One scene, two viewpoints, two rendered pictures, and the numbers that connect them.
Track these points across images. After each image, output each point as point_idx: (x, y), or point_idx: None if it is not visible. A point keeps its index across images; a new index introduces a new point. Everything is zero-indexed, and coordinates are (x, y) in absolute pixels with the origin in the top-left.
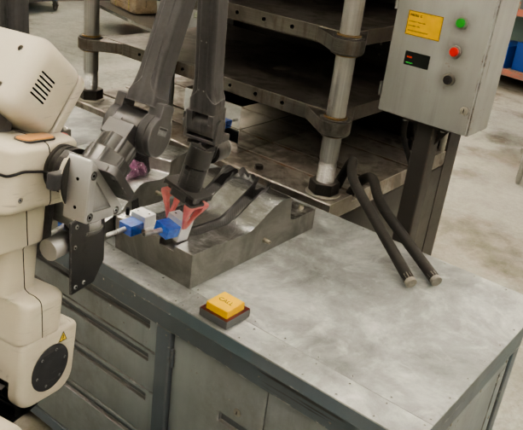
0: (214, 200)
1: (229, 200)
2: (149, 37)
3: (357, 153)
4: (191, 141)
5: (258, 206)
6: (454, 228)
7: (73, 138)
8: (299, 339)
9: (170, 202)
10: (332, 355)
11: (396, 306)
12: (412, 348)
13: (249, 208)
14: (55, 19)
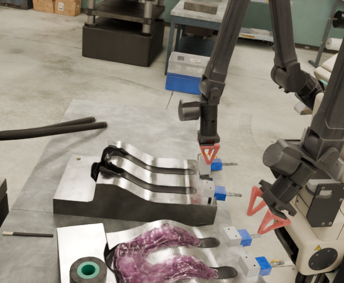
0: (140, 176)
1: (136, 167)
2: (292, 26)
3: None
4: (214, 105)
5: (133, 151)
6: None
7: (318, 94)
8: (191, 142)
9: (163, 199)
10: (189, 134)
11: (129, 127)
12: (157, 120)
13: (137, 156)
14: None
